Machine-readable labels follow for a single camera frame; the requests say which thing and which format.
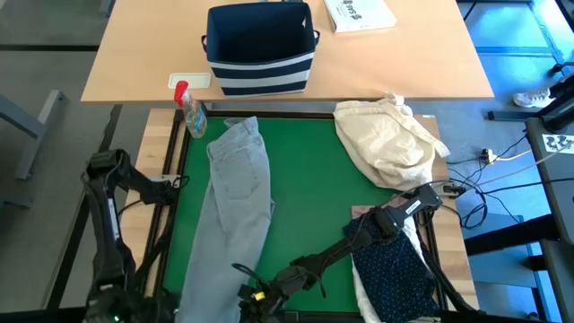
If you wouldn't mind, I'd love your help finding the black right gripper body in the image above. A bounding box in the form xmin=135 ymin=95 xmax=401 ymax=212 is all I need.
xmin=236 ymin=266 xmax=310 ymax=318

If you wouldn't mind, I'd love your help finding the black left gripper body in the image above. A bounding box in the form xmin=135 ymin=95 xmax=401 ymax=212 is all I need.
xmin=132 ymin=289 xmax=181 ymax=323

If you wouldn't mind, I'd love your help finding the grey garment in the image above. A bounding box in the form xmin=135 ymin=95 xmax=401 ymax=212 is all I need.
xmin=176 ymin=116 xmax=276 ymax=323

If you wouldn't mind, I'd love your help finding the pink button shirt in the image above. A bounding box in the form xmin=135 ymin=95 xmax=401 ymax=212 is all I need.
xmin=352 ymin=196 xmax=408 ymax=220

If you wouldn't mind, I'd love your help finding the navy dotted shirt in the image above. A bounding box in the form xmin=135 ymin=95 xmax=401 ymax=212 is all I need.
xmin=343 ymin=214 xmax=441 ymax=322

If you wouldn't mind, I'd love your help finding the white button shirt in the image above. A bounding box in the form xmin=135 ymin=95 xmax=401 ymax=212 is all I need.
xmin=351 ymin=217 xmax=443 ymax=323

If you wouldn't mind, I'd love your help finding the navy white striped laundry basket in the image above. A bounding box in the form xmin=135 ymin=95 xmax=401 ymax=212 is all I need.
xmin=200 ymin=1 xmax=321 ymax=98

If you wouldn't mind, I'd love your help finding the green table mat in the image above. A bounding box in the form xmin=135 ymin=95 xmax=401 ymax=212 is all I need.
xmin=161 ymin=117 xmax=425 ymax=313

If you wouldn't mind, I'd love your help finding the clear plastic bottle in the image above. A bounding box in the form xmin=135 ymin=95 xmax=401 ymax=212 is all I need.
xmin=181 ymin=92 xmax=208 ymax=139

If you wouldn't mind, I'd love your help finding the cream shirt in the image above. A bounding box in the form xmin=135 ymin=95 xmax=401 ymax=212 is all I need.
xmin=333 ymin=92 xmax=451 ymax=192

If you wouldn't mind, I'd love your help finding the small white card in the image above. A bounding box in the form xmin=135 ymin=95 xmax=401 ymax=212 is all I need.
xmin=168 ymin=72 xmax=212 ymax=90

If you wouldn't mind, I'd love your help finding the light wooden desk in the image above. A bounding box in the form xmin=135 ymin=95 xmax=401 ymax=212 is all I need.
xmin=80 ymin=0 xmax=494 ymax=105

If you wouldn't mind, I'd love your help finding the white book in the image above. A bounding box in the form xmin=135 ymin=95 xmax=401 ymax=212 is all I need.
xmin=322 ymin=0 xmax=398 ymax=34

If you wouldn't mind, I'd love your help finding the grey side table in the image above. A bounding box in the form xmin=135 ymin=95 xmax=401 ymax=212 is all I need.
xmin=524 ymin=105 xmax=574 ymax=323

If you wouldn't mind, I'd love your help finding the black white marker sticker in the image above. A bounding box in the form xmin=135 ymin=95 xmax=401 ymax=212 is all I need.
xmin=541 ymin=133 xmax=574 ymax=155

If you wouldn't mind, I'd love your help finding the person's white shoe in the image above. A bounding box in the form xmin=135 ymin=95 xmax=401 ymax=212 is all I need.
xmin=512 ymin=87 xmax=556 ymax=109

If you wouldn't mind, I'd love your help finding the black desk leg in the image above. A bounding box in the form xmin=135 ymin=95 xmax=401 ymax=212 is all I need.
xmin=487 ymin=87 xmax=574 ymax=132

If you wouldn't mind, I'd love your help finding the person's leg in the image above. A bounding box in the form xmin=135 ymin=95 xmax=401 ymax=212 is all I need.
xmin=549 ymin=71 xmax=574 ymax=99

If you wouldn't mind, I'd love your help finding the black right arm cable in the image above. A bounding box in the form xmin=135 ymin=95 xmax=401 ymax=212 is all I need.
xmin=230 ymin=262 xmax=271 ymax=289

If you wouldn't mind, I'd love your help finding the black metal table frame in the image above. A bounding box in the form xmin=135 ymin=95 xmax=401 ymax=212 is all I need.
xmin=44 ymin=103 xmax=483 ymax=323

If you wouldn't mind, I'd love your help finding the black arm base cable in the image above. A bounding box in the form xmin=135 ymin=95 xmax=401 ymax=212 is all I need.
xmin=117 ymin=196 xmax=149 ymax=219

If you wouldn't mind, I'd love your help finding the grey metal bench frame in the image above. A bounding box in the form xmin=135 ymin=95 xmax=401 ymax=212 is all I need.
xmin=0 ymin=89 xmax=67 ymax=210

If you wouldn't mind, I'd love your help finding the black floor cable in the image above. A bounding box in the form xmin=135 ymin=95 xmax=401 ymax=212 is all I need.
xmin=448 ymin=177 xmax=574 ymax=231

